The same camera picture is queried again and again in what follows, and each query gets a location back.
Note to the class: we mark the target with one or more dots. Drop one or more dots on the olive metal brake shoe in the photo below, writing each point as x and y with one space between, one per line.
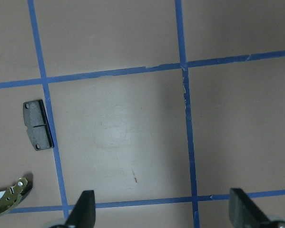
12 196

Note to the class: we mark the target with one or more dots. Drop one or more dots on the dark grey brake pad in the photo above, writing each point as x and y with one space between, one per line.
36 121

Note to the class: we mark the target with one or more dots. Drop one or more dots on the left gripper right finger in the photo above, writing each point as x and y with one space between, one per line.
244 213

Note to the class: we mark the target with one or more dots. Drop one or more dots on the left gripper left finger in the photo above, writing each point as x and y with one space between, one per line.
83 214

